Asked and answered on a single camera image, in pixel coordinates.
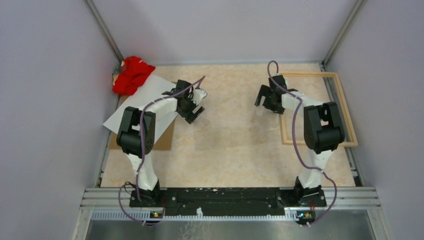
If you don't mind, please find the printed photo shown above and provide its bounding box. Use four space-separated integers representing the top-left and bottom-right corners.
103 74 178 142

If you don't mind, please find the brown backing board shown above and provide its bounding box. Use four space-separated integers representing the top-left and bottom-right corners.
109 96 175 151

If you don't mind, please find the wooden picture frame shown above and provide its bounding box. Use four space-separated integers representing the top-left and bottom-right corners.
279 71 358 148

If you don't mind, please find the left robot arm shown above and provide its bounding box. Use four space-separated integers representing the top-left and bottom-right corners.
116 77 208 207

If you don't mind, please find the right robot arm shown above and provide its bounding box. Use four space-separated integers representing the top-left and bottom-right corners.
255 74 345 207

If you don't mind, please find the red cloth doll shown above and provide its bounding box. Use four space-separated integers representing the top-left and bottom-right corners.
112 56 156 96

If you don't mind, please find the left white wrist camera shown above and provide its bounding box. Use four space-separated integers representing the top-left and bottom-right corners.
192 88 208 105

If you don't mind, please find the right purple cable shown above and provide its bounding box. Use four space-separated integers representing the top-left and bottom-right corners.
267 60 338 227

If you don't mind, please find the purple cable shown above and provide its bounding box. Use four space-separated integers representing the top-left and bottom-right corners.
267 60 338 227
117 75 207 227

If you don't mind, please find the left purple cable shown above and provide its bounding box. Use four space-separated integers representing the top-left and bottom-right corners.
117 75 207 227

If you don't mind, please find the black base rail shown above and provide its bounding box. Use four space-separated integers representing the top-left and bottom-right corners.
129 187 327 217

